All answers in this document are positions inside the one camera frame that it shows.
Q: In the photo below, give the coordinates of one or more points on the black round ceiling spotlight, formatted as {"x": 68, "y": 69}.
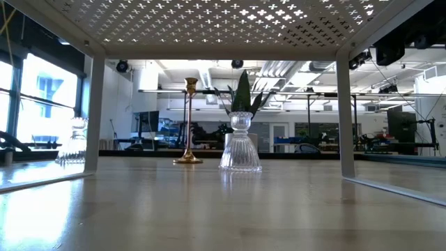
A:
{"x": 237, "y": 63}
{"x": 122, "y": 66}

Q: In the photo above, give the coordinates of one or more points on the white perforated metal shelf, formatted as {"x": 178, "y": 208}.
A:
{"x": 223, "y": 54}

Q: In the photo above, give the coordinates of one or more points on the black background robot arm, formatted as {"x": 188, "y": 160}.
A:
{"x": 209, "y": 136}

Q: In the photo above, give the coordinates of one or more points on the clear glass candle holder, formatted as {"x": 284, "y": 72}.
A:
{"x": 75, "y": 146}
{"x": 240, "y": 153}

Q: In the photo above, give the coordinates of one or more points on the black aluminium table frame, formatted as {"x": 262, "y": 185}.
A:
{"x": 313, "y": 155}

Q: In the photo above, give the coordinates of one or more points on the black computer monitor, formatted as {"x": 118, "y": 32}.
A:
{"x": 150, "y": 122}
{"x": 400, "y": 125}

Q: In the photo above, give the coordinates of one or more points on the green snake plant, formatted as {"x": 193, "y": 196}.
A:
{"x": 243, "y": 94}

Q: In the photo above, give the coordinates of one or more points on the black curved bar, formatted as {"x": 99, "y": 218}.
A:
{"x": 12, "y": 141}

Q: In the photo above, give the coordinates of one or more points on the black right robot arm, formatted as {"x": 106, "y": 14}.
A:
{"x": 428, "y": 28}

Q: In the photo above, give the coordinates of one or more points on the black ceiling camera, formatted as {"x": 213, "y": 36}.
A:
{"x": 360, "y": 60}

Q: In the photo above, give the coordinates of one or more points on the gold candlestick holder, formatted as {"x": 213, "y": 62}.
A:
{"x": 188, "y": 158}

